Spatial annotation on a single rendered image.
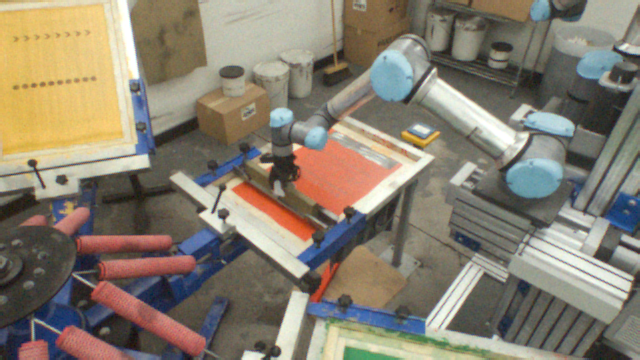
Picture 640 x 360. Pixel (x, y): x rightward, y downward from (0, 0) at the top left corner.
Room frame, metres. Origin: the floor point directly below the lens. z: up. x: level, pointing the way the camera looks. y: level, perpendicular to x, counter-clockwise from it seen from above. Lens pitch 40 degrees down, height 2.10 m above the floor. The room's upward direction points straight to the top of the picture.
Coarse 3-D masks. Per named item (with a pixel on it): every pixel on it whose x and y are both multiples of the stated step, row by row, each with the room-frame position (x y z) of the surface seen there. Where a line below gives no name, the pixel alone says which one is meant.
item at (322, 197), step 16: (368, 160) 1.52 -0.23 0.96; (384, 176) 1.41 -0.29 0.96; (304, 192) 1.30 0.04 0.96; (320, 192) 1.31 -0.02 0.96; (352, 192) 1.31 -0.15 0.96; (368, 192) 1.31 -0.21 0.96; (336, 208) 1.21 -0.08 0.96; (288, 224) 1.13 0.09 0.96; (304, 224) 1.13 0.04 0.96; (304, 240) 1.05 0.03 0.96
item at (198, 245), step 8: (200, 232) 1.00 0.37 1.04; (208, 232) 1.01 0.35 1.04; (192, 240) 0.97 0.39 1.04; (200, 240) 0.97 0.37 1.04; (208, 240) 0.97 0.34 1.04; (216, 240) 0.98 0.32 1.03; (224, 240) 1.01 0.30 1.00; (184, 248) 0.94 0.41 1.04; (192, 248) 0.94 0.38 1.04; (200, 248) 0.94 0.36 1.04; (208, 248) 0.96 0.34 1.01; (200, 256) 0.94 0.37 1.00
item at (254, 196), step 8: (296, 152) 1.57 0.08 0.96; (304, 152) 1.57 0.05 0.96; (352, 152) 1.57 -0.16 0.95; (240, 184) 1.35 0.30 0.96; (248, 184) 1.35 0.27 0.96; (296, 184) 1.35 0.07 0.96; (304, 184) 1.35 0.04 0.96; (240, 192) 1.30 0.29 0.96; (248, 192) 1.30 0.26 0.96; (256, 192) 1.30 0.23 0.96; (264, 192) 1.30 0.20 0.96; (248, 200) 1.26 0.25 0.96; (256, 200) 1.26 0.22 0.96; (264, 200) 1.26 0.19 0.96; (272, 200) 1.26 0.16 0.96; (264, 208) 1.21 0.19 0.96; (272, 208) 1.21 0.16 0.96
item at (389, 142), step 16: (352, 128) 1.75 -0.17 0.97; (368, 128) 1.71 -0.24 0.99; (384, 144) 1.62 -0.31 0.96; (400, 144) 1.59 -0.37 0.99; (256, 160) 1.48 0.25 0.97; (416, 160) 1.51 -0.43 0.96; (432, 160) 1.48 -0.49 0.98; (224, 176) 1.36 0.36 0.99; (400, 176) 1.37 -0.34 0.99; (416, 176) 1.40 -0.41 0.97; (208, 192) 1.26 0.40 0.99; (384, 192) 1.27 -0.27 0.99; (240, 208) 1.17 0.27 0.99; (368, 208) 1.18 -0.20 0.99; (256, 224) 1.09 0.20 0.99; (272, 240) 1.02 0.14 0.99; (288, 240) 1.02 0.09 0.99
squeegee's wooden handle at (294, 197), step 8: (248, 168) 1.34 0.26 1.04; (256, 168) 1.32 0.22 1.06; (264, 168) 1.32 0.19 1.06; (256, 176) 1.31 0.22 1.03; (264, 176) 1.28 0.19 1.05; (264, 184) 1.28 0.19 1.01; (280, 184) 1.23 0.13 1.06; (288, 184) 1.23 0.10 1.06; (272, 192) 1.25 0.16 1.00; (288, 192) 1.19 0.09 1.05; (296, 192) 1.19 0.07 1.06; (288, 200) 1.19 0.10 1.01; (296, 200) 1.17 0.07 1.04; (304, 200) 1.14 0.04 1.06; (312, 200) 1.14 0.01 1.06; (296, 208) 1.17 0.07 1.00; (304, 208) 1.14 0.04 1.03; (312, 208) 1.12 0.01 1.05
